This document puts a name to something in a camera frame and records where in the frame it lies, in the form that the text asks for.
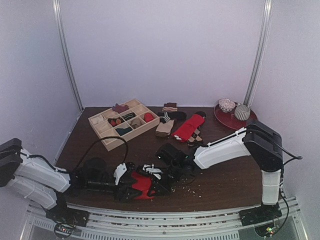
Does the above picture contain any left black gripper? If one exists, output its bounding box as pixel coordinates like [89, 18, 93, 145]
[86, 176, 142, 203]

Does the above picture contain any red sock with stripes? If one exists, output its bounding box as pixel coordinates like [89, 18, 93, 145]
[131, 171, 155, 200]

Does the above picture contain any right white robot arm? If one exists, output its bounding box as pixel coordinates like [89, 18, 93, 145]
[139, 120, 302, 221]

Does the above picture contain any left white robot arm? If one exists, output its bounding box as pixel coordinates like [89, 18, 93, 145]
[0, 138, 135, 222]

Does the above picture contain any beige brown folded sock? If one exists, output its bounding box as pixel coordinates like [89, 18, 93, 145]
[155, 120, 175, 138]

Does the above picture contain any red folded sock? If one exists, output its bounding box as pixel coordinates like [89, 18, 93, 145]
[171, 111, 206, 142]

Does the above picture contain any teal sock in box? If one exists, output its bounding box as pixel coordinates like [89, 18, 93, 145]
[115, 127, 132, 136]

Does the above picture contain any beige sock in box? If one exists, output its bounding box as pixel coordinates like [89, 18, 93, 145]
[130, 117, 145, 129]

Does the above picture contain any red rolled sock in box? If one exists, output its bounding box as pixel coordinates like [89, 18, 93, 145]
[143, 112, 154, 123]

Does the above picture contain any black white striped sock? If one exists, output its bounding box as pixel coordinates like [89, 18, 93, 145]
[157, 111, 187, 124]

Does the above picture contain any strawberry pattern sock in box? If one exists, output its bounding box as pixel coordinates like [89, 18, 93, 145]
[107, 117, 124, 127]

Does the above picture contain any wooden compartment box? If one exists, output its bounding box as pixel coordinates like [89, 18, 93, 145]
[88, 99, 160, 151]

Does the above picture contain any black striped sock in box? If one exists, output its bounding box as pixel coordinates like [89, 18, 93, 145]
[122, 112, 136, 121]

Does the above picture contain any brown striped folded sock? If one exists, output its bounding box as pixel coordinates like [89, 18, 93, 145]
[162, 102, 178, 112]

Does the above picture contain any purple sock in box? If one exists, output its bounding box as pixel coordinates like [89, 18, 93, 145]
[112, 103, 129, 114]

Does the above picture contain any red plate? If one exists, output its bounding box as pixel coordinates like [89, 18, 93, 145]
[213, 104, 247, 130]

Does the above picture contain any dotted white bowl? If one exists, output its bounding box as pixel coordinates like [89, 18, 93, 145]
[218, 98, 236, 113]

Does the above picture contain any striped ceramic cup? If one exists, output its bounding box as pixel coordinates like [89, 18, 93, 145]
[234, 104, 251, 121]

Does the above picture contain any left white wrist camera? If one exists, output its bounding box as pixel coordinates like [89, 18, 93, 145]
[113, 163, 127, 186]

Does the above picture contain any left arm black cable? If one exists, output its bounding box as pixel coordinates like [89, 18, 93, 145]
[74, 136, 130, 173]

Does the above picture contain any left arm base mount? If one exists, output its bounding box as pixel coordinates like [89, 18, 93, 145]
[43, 206, 90, 239]

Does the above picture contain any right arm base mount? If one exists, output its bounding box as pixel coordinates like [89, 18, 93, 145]
[239, 206, 282, 238]

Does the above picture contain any front aluminium rail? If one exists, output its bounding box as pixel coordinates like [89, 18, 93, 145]
[24, 197, 301, 240]

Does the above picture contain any left aluminium frame post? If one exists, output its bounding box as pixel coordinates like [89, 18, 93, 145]
[52, 0, 84, 112]

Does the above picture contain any aluminium frame post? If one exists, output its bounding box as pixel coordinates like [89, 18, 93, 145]
[243, 0, 273, 108]
[52, 0, 84, 112]

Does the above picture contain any right aluminium frame post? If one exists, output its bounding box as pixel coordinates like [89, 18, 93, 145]
[243, 0, 273, 108]

